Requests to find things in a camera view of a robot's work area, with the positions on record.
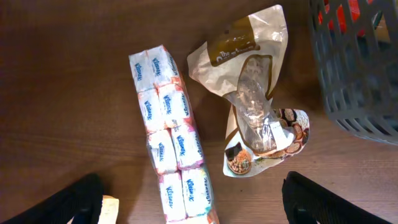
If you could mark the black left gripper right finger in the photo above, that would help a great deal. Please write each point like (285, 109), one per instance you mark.
(305, 201)

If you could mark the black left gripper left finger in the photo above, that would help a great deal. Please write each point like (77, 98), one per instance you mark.
(80, 202)

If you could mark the white tissue multipack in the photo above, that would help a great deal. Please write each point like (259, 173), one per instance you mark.
(172, 140)

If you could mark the brown white snack wrapper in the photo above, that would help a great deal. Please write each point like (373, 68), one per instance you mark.
(242, 64)

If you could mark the grey plastic basket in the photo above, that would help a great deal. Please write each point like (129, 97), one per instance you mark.
(358, 70)

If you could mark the orange spaghetti packet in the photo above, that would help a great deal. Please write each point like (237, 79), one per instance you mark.
(337, 15)

